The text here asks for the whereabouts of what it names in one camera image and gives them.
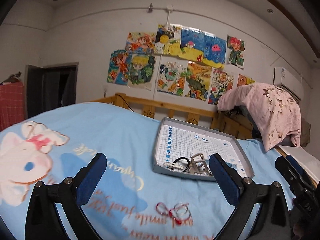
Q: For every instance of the white wall air conditioner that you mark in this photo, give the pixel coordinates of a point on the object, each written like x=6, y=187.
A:
x=287, y=81

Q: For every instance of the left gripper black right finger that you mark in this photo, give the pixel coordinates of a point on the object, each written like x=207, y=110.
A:
x=272, y=219

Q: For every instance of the grey cardboard box lid tray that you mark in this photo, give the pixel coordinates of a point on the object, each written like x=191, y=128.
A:
x=176, y=143

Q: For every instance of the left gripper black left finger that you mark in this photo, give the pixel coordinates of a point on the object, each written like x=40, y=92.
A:
x=43, y=220

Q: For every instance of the orange haired girl drawing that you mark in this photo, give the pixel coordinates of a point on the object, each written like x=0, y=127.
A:
x=119, y=67

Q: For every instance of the dark doorway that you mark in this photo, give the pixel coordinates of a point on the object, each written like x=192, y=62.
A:
x=49, y=87

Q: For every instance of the moon and stars drawing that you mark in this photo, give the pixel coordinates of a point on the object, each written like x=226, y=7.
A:
x=168, y=39

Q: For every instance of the colourful doodle poster drawing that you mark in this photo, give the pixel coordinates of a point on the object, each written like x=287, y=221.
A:
x=221, y=83

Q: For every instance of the pink floral cloth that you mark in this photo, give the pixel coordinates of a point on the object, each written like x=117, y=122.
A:
x=273, y=110

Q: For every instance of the goldfish and cup drawing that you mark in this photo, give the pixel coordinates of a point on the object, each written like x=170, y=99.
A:
x=171, y=78

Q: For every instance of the blue sea beach drawing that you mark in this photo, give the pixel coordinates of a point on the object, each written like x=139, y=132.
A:
x=202, y=47

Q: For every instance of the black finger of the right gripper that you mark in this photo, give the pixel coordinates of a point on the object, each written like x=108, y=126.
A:
x=287, y=172
x=296, y=165

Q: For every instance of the beige plastic hair claw clip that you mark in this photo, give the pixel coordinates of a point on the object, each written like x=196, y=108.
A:
x=198, y=165

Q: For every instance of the blond boy drawing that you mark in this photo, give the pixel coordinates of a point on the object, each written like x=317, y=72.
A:
x=141, y=71

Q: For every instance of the red haired character drawing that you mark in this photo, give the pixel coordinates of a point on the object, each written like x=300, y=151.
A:
x=237, y=48

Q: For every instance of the orange landscape drawing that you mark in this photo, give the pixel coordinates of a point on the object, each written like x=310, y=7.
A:
x=197, y=81

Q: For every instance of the red checked cloth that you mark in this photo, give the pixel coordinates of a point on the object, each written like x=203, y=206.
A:
x=12, y=104

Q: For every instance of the mermaid drawing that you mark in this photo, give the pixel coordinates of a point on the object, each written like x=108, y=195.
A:
x=140, y=42

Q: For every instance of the silver key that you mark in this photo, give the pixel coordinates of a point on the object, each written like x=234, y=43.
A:
x=174, y=166

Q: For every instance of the light blue cartoon bed blanket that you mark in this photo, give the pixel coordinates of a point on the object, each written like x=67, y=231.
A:
x=130, y=201

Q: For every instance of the orange clownfish drawing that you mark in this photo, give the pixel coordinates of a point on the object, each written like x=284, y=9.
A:
x=243, y=80

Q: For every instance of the wooden bed frame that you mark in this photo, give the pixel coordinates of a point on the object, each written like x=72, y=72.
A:
x=141, y=113

